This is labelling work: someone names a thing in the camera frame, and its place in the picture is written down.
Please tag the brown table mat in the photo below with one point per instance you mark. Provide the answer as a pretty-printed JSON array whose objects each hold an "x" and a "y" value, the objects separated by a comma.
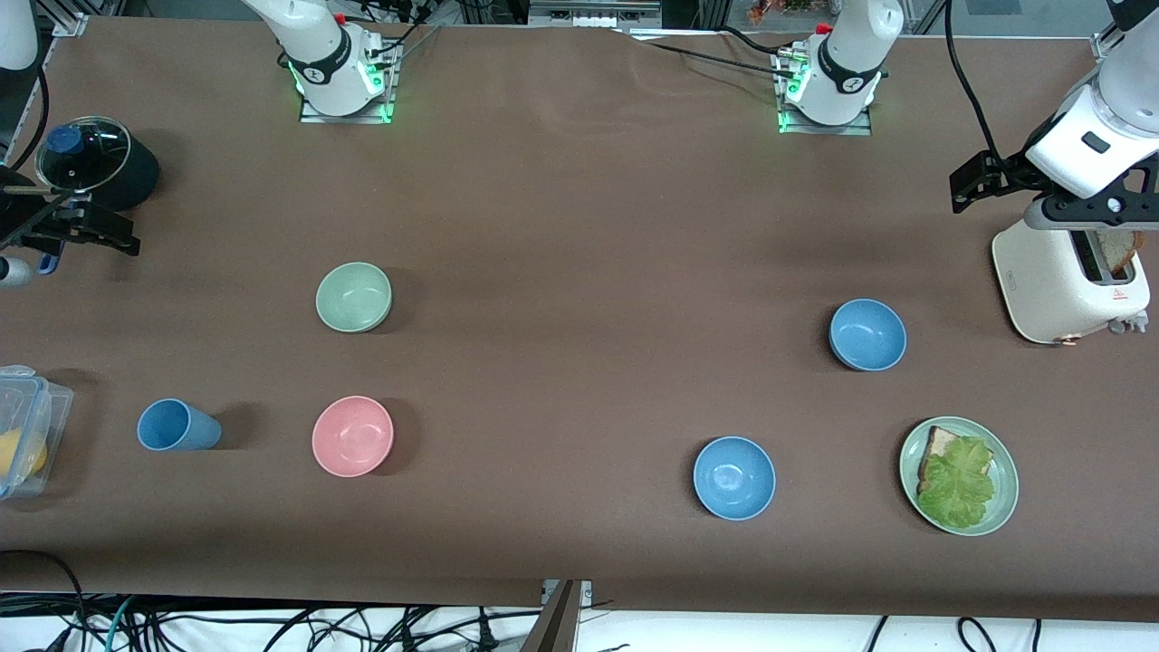
[{"x": 579, "y": 226}]

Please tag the cream white toaster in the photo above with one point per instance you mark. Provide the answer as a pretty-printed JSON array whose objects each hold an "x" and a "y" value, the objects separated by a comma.
[{"x": 1055, "y": 290}]

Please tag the metal table leg profile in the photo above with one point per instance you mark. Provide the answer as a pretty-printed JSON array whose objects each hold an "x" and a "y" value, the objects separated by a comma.
[{"x": 561, "y": 620}]

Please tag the orange green background object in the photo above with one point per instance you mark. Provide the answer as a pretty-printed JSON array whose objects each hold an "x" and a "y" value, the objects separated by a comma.
[{"x": 788, "y": 9}]

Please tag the blue cup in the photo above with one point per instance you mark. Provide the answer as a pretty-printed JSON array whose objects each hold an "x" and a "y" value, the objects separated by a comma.
[{"x": 172, "y": 426}]

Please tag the green plate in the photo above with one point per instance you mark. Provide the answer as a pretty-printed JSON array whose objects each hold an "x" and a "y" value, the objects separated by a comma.
[{"x": 1005, "y": 489}]

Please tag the dark brown bread slice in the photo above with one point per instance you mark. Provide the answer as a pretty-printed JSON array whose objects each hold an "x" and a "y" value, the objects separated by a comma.
[{"x": 1118, "y": 252}]

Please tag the green lettuce leaf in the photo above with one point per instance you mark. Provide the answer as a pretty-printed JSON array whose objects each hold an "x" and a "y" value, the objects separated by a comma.
[{"x": 960, "y": 484}]

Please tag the clear plastic container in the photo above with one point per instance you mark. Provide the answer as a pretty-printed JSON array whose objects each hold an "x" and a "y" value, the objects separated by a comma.
[{"x": 32, "y": 398}]

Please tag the light bread slice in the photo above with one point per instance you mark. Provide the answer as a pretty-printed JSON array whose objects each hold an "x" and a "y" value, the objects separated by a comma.
[{"x": 937, "y": 444}]

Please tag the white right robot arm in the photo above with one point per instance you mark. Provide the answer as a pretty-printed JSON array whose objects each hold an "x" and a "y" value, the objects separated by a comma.
[{"x": 317, "y": 54}]

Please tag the yellow fruit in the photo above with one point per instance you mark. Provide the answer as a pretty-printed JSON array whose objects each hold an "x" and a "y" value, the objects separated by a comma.
[{"x": 23, "y": 453}]

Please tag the green bowl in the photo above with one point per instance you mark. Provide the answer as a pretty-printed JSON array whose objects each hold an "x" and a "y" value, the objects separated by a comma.
[{"x": 353, "y": 297}]

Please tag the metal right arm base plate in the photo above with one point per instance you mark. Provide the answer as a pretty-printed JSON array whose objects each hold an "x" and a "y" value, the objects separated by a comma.
[{"x": 391, "y": 100}]

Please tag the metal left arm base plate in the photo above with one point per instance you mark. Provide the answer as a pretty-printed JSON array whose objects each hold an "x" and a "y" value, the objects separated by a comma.
[{"x": 788, "y": 122}]

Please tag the pink bowl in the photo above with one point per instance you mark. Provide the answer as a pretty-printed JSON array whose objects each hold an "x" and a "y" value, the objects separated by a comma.
[{"x": 352, "y": 436}]

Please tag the blue bowl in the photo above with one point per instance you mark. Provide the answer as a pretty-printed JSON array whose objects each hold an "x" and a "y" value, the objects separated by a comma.
[
  {"x": 867, "y": 335},
  {"x": 733, "y": 478}
]

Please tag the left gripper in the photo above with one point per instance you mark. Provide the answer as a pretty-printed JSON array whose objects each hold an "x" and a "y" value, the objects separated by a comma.
[{"x": 1011, "y": 171}]

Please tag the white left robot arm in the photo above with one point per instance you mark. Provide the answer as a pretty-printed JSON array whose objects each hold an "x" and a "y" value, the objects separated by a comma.
[{"x": 847, "y": 54}]

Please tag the glass lid with blue knob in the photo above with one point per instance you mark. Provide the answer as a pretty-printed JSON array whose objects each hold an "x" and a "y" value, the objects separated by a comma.
[{"x": 86, "y": 154}]

